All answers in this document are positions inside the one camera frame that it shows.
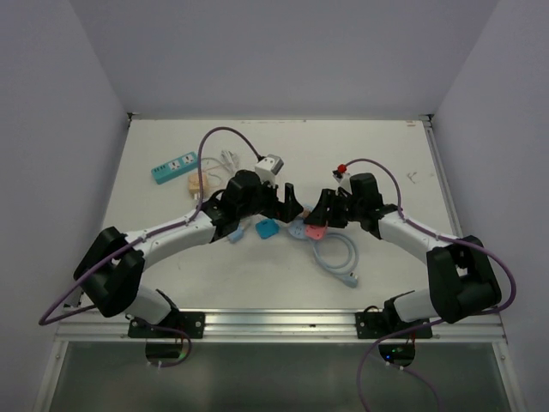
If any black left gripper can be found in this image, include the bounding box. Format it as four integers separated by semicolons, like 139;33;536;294
237;175;302;223

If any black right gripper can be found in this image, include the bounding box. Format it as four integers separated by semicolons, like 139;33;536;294
305;188;363;229

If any blue cube socket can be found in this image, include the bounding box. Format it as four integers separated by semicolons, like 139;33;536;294
255;219;280;239

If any light blue socket cord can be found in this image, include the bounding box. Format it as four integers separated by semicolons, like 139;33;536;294
311;233;360;288

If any light blue charger plug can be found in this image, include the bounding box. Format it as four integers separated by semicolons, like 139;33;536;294
227;226;244;244

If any white power cord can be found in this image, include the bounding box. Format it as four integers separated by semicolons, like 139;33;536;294
201;148;241;173

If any teal power strip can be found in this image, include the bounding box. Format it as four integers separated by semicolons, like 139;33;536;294
151;152;198;185

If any red pink cube adapter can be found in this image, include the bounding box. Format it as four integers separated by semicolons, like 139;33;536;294
305;225;328;241

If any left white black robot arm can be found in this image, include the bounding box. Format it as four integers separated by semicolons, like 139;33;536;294
74;170;304;337

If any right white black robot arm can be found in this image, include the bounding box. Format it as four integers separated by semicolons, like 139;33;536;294
305;173;502;337

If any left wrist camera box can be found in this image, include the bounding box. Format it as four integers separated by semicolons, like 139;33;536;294
254;154;284;186

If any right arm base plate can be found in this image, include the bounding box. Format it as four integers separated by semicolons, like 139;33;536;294
354;311;429;340

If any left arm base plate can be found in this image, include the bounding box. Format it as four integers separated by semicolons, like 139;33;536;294
128;311;206;339

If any aluminium front rail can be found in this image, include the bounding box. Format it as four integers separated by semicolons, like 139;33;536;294
55;309;506;343

